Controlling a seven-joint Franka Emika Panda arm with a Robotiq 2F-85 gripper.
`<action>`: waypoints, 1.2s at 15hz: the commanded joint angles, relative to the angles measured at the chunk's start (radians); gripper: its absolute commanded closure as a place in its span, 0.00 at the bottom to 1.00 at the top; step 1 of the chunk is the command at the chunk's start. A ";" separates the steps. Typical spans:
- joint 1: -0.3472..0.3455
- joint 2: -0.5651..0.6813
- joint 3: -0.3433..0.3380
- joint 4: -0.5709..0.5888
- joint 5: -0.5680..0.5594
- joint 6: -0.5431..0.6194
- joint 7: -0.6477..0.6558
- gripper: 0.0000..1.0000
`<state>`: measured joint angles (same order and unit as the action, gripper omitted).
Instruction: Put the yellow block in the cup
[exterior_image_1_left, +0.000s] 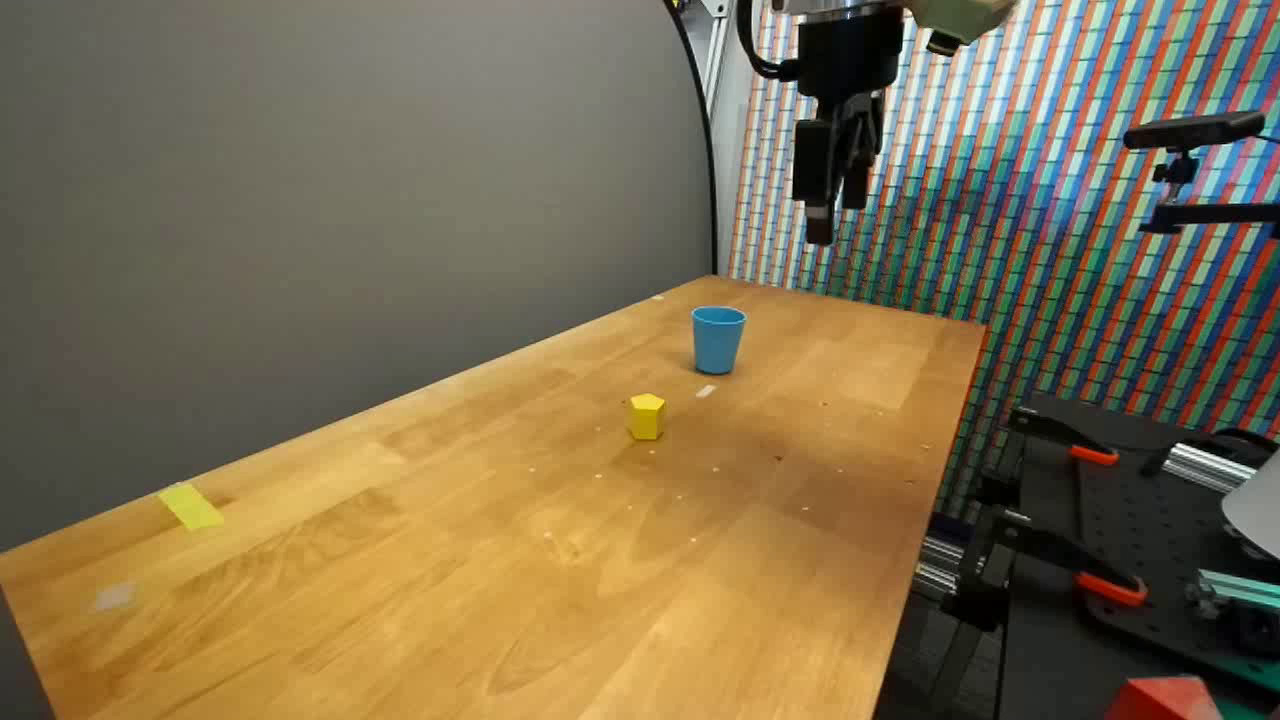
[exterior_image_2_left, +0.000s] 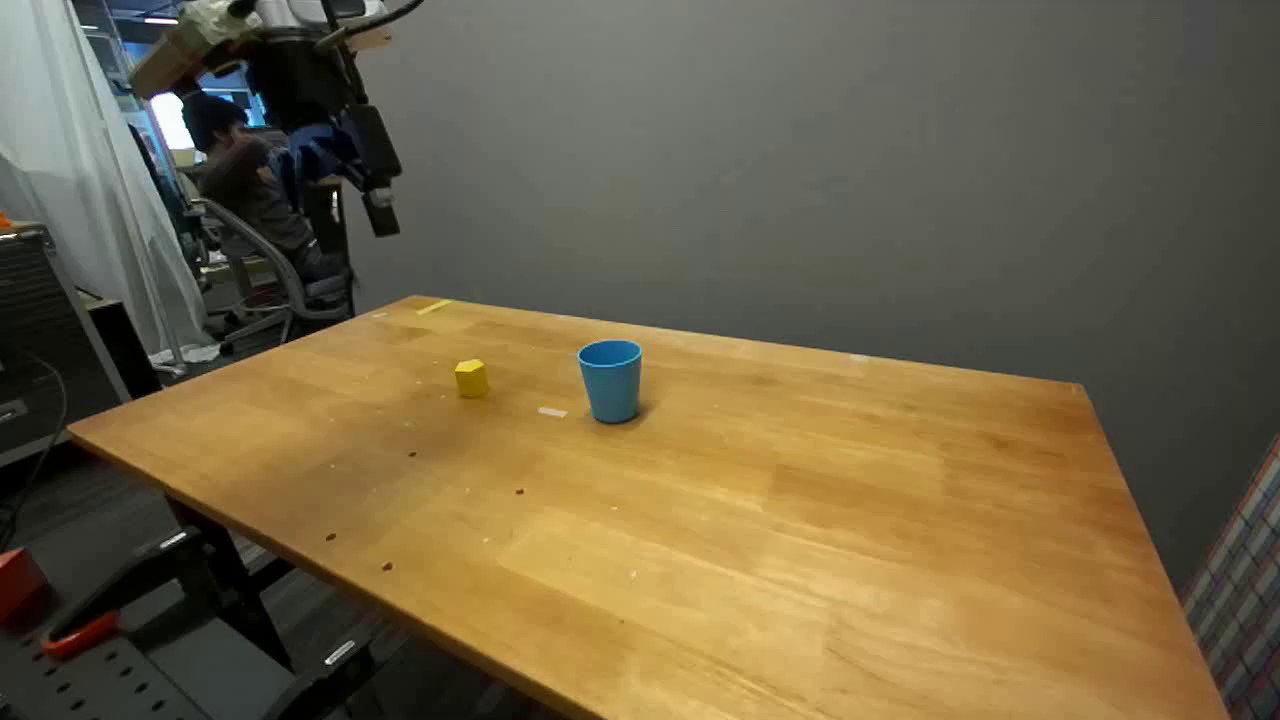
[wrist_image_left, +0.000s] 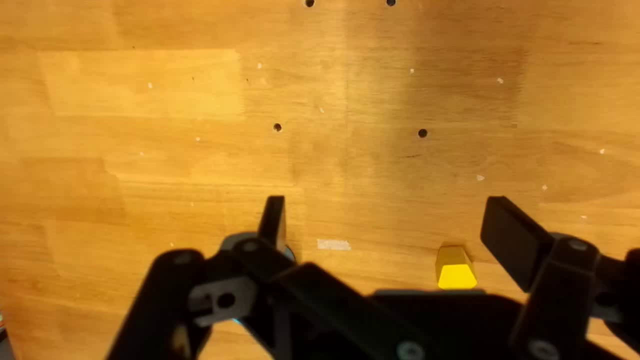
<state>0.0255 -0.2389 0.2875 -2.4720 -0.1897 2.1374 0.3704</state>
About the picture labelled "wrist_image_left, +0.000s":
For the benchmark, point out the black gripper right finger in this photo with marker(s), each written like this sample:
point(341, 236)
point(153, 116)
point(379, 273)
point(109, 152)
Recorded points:
point(557, 286)

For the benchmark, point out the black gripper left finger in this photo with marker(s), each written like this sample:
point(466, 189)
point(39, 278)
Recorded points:
point(301, 313)

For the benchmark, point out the yellow hexagonal block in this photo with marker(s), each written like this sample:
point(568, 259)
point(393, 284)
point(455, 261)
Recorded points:
point(456, 275)

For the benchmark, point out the clear tape strip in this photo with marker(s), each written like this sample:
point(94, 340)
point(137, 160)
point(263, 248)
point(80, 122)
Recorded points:
point(335, 245)

